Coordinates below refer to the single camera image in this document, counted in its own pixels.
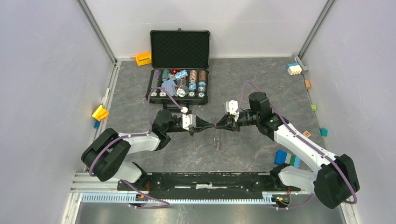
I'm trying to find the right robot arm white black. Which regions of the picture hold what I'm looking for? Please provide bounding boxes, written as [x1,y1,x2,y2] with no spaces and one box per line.
[215,91,360,209]

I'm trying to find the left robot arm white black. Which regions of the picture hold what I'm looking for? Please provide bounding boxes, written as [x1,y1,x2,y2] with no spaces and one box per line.
[81,110,215,190]

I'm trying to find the blue playing card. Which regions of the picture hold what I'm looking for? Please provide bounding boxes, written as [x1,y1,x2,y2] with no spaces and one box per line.
[162,79,177,96]

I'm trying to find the blue green toy brick stack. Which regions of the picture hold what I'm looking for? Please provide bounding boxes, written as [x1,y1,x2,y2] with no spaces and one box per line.
[274,150,301,168]

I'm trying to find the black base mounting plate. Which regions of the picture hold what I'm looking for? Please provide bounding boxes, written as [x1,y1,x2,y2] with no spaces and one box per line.
[133,172,300,200]

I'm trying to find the wooden letter cube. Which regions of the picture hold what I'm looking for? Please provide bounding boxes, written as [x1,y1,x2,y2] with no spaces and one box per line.
[303,131,311,138]

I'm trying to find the yellow box at back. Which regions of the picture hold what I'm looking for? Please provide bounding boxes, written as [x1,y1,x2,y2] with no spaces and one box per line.
[135,52,152,66]

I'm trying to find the yellow orange block left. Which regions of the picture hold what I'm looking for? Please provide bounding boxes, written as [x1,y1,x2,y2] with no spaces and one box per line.
[92,105,109,121]

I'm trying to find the small blue block left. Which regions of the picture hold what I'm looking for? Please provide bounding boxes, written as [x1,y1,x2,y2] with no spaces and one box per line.
[94,120,101,130]

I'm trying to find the blue white toy brick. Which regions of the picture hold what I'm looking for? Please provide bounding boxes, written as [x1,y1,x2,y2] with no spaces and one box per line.
[287,63,303,76]

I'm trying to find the orange wooden cube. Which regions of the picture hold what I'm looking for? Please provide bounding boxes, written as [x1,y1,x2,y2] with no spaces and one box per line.
[304,80,311,90]

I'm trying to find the teal small cube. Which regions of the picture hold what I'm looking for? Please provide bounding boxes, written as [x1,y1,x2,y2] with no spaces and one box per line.
[319,127,328,137]

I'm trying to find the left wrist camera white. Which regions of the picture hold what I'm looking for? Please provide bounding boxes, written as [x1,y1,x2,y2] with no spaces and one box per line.
[181,107,197,131]

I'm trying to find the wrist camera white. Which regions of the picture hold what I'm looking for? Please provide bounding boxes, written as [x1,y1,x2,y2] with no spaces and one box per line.
[181,107,197,131]
[225,100,239,115]

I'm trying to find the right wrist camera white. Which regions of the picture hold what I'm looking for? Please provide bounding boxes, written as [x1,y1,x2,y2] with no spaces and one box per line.
[225,100,239,115]

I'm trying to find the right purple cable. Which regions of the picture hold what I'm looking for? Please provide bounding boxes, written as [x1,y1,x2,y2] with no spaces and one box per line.
[235,81,358,211]

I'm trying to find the purple cable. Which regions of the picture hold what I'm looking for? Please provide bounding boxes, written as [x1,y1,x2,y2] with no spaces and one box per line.
[235,81,358,211]
[89,86,188,210]

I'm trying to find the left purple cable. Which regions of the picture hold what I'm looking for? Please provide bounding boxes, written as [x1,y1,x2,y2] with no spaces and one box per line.
[89,86,188,210]

